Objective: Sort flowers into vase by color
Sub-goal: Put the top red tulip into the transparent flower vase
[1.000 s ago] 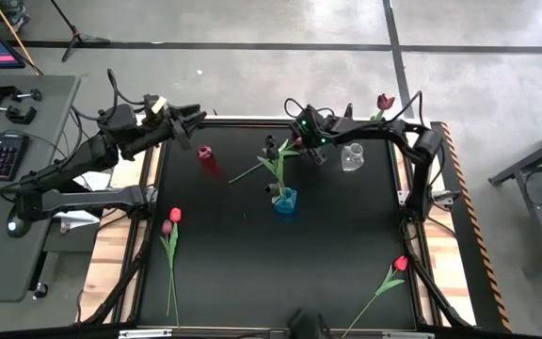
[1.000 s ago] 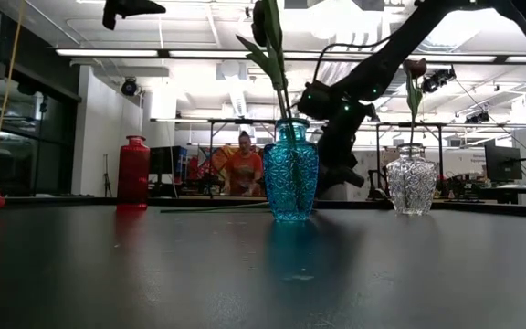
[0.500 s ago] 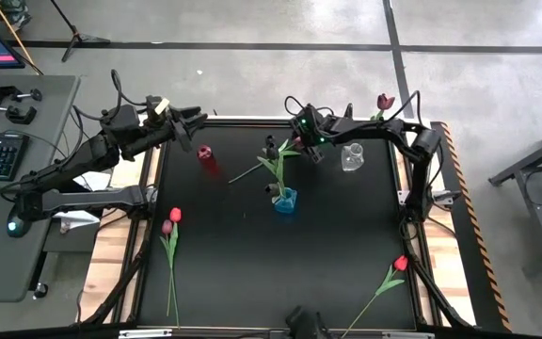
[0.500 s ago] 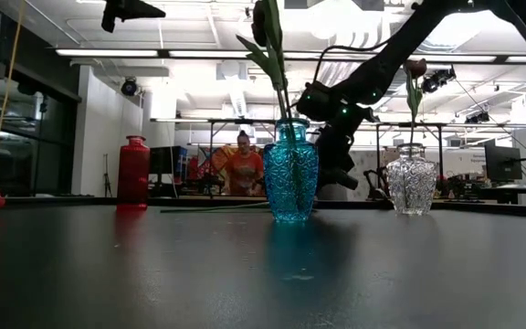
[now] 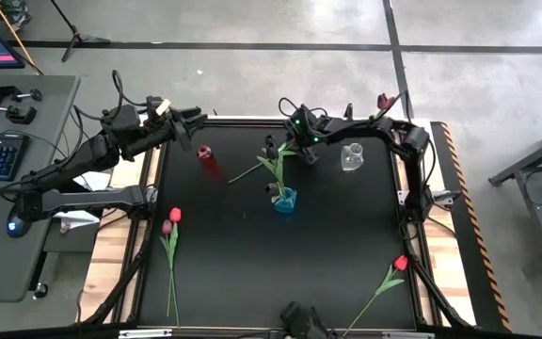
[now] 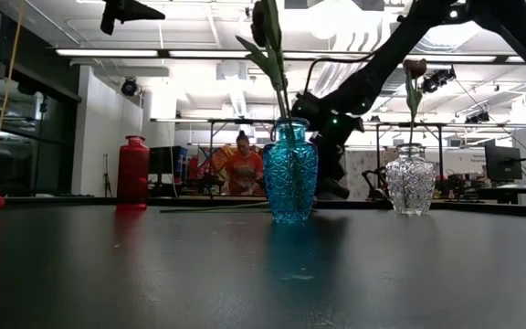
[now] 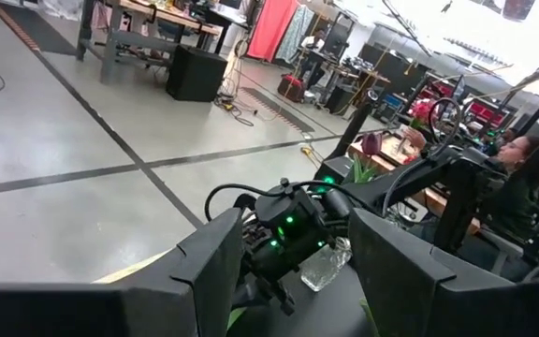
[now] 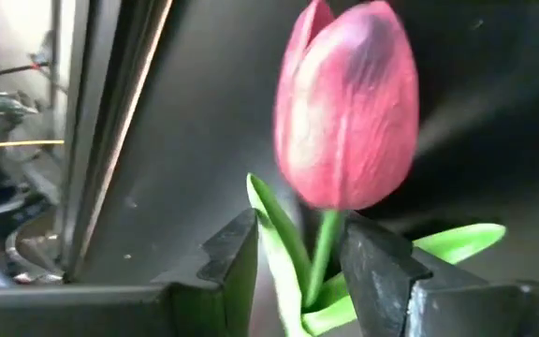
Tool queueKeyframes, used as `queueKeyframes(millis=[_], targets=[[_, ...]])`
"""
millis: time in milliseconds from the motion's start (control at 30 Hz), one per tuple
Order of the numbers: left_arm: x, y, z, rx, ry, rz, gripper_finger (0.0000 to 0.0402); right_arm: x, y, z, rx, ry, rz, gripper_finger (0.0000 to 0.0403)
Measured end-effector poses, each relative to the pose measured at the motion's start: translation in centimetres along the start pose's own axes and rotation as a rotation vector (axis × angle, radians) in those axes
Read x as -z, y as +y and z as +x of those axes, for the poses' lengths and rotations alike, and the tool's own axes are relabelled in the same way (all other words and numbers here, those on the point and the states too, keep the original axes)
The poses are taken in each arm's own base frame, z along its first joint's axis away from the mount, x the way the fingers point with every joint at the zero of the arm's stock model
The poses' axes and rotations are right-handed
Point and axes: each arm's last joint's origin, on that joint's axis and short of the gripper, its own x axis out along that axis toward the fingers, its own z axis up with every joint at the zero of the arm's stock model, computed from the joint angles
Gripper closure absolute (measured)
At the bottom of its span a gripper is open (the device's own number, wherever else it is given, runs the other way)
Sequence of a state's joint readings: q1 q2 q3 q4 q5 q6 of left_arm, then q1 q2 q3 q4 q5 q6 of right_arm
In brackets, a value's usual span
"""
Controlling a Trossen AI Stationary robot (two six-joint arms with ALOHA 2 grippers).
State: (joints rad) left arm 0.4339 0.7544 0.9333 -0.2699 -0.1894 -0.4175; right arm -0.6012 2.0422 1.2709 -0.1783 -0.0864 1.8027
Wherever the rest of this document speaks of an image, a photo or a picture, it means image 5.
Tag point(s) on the folded white paper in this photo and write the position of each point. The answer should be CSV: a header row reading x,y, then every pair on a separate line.
x,y
75,220

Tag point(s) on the maroon artificial tulip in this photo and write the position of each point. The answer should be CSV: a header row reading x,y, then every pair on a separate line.
x,y
291,151
384,101
167,227

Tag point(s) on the camouflage fabric item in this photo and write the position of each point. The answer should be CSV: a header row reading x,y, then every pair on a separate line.
x,y
17,11

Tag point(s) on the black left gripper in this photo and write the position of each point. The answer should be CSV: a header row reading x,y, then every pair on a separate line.
x,y
167,127

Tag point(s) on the silver metal bracket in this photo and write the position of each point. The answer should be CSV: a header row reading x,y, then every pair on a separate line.
x,y
144,334
407,335

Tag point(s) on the red glass vase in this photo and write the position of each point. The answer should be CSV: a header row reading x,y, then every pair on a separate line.
x,y
205,155

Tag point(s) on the clear cut glass vase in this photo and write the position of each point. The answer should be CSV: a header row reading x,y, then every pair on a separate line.
x,y
351,162

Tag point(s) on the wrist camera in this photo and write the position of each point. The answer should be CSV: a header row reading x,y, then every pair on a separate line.
x,y
154,113
301,115

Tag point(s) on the black table frame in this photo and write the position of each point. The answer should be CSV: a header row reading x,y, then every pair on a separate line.
x,y
233,122

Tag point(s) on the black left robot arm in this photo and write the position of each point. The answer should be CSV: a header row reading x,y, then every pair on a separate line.
x,y
92,198

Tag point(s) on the grey metal side table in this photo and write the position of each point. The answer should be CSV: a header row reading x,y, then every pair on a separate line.
x,y
540,221

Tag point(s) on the black tripod stand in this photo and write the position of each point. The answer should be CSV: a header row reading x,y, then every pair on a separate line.
x,y
93,39

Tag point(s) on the light wooden base board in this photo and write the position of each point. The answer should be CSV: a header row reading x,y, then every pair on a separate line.
x,y
106,263

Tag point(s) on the black c-clamp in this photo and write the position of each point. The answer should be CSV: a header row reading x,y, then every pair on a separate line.
x,y
21,115
5,92

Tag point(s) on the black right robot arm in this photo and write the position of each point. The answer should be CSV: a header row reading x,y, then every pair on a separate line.
x,y
417,141

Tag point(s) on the blue cut glass vase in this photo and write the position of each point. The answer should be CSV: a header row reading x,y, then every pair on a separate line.
x,y
287,205

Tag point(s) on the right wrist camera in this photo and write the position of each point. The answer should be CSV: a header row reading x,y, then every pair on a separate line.
x,y
301,115

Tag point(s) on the black orange hazard striped board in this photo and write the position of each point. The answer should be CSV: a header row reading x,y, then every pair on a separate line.
x,y
475,263

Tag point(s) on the small silver mounting bracket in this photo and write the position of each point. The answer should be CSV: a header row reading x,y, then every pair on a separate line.
x,y
445,197

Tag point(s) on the yellow pole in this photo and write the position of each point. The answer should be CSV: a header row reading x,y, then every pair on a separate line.
x,y
16,36

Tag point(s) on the black computer mouse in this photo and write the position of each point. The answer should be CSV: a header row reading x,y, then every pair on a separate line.
x,y
17,227

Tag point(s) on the yellow tape tag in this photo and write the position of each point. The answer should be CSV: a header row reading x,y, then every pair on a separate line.
x,y
163,107

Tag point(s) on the red artificial tulip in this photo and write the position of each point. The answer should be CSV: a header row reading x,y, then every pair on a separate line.
x,y
400,263
175,215

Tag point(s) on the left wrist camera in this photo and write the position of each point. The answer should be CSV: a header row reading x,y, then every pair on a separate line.
x,y
154,113

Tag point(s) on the dark rounded object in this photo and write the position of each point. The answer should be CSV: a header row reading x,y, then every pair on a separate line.
x,y
299,320

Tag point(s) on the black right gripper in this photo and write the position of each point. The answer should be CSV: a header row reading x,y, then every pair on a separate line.
x,y
315,133

